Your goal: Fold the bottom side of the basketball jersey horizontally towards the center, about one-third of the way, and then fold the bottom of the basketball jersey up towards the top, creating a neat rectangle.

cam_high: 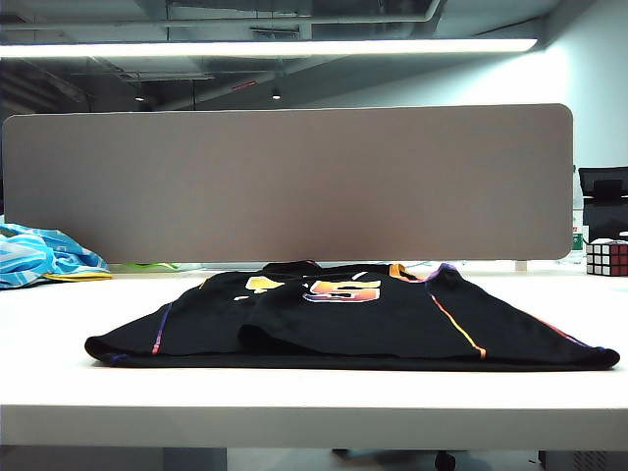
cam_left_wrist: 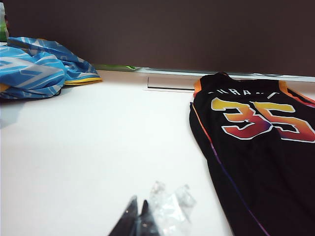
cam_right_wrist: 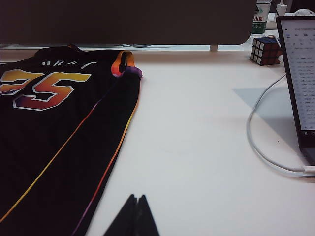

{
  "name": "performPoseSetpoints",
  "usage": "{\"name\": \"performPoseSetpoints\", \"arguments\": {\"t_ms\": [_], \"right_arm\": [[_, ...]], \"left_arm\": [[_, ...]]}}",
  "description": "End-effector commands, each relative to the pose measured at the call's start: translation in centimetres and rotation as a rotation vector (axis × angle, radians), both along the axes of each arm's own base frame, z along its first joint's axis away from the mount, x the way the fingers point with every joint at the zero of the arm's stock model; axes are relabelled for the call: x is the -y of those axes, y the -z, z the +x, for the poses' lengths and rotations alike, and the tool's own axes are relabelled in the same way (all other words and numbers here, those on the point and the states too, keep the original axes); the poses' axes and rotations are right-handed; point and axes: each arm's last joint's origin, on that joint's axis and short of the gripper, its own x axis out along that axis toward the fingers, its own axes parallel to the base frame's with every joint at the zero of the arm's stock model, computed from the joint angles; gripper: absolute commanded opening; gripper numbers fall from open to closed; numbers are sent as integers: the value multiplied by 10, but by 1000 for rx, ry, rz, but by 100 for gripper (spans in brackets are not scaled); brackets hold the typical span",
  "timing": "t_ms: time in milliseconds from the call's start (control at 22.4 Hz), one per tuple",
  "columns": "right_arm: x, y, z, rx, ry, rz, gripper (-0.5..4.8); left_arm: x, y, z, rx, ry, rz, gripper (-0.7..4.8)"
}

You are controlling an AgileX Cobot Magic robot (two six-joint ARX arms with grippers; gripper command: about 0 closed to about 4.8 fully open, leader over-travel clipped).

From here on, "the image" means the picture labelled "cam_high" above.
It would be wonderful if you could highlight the black basketball jersey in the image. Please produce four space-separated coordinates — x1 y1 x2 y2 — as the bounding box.
83 261 620 372

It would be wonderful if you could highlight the taupe desk divider panel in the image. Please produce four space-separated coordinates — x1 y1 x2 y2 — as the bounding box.
2 103 575 265

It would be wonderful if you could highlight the green flat item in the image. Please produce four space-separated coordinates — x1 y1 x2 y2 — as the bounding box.
120 262 182 273

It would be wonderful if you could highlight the long ceiling light strip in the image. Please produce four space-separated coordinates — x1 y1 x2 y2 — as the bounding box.
0 37 540 59

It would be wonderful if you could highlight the flat yellow item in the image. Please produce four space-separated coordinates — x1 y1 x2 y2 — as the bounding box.
42 271 114 283

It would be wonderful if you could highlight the grey desk leg panel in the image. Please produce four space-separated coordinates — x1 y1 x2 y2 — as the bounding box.
161 446 228 471

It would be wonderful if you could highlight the black chair wheel base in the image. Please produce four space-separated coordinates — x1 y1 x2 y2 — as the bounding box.
332 446 457 471

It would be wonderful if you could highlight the blue patterned cloth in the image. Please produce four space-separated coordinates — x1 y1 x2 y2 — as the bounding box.
0 223 113 289

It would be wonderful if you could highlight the black office chair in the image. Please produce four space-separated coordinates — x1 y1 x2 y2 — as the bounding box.
578 166 628 244

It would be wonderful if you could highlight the Rubik's cube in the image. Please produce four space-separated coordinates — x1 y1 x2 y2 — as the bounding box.
585 238 628 278

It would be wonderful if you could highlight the grey ribbed cabinet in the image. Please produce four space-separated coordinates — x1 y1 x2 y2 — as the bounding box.
538 448 628 471

